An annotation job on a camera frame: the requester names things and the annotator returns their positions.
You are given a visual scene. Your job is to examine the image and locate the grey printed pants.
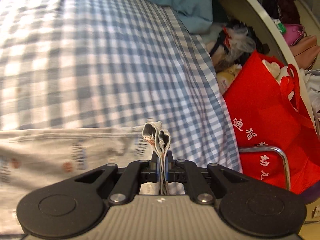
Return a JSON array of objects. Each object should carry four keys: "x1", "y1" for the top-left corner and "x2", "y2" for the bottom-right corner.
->
[{"x1": 0, "y1": 120, "x2": 187, "y2": 235}]

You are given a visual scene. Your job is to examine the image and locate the cream yellow plush bag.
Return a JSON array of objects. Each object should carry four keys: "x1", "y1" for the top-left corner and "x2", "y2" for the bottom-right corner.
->
[{"x1": 216, "y1": 64, "x2": 242, "y2": 94}]

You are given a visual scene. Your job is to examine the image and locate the red fabric tote bag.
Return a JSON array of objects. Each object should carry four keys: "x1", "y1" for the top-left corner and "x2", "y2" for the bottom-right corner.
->
[{"x1": 223, "y1": 51, "x2": 319, "y2": 194}]

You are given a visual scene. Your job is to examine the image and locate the blue white checkered bedsheet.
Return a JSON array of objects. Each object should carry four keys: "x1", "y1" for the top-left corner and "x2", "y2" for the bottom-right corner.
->
[{"x1": 1, "y1": 0, "x2": 242, "y2": 171}]

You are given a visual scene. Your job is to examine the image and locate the black white plush toy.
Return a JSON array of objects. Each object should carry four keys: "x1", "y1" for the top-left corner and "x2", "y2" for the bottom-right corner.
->
[{"x1": 203, "y1": 19, "x2": 256, "y2": 73}]

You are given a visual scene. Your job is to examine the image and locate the pink handbag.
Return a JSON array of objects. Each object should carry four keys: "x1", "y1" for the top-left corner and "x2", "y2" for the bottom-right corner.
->
[{"x1": 283, "y1": 24, "x2": 305, "y2": 46}]

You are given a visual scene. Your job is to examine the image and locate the chrome metal chair frame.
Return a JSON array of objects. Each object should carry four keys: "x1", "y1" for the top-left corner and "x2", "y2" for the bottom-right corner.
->
[{"x1": 239, "y1": 146, "x2": 291, "y2": 190}]

